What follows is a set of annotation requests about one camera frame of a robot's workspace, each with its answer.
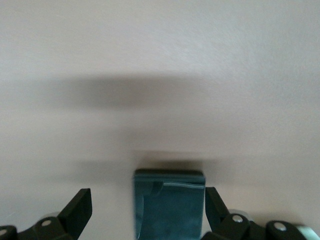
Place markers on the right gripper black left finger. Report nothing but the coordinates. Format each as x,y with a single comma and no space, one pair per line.
75,212

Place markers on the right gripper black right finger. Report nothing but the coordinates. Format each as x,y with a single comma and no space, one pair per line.
217,215

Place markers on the black smartphone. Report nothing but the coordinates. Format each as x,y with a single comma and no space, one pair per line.
172,212

